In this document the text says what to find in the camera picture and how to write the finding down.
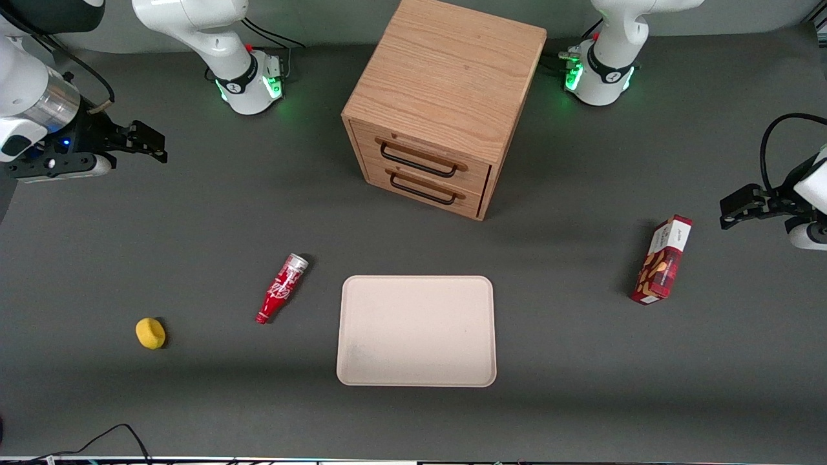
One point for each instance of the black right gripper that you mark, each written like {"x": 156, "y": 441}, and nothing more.
{"x": 92, "y": 134}

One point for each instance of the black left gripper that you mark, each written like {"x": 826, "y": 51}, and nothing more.
{"x": 773, "y": 197}

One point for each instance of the red coke bottle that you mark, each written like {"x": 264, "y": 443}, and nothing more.
{"x": 283, "y": 287}

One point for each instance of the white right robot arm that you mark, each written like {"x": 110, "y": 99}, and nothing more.
{"x": 213, "y": 32}

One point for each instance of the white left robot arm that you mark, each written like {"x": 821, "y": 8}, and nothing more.
{"x": 610, "y": 58}

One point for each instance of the beige plastic tray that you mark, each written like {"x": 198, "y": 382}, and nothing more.
{"x": 417, "y": 332}

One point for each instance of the red snack box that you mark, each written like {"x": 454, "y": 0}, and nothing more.
{"x": 662, "y": 261}

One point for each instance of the yellow sponge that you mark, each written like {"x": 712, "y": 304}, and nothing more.
{"x": 150, "y": 333}

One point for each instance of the wooden drawer front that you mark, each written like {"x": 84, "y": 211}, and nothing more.
{"x": 375, "y": 173}
{"x": 475, "y": 173}

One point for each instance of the wooden drawer cabinet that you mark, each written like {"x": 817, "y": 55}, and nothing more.
{"x": 446, "y": 84}

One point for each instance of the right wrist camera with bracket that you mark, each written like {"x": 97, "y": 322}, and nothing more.
{"x": 58, "y": 165}

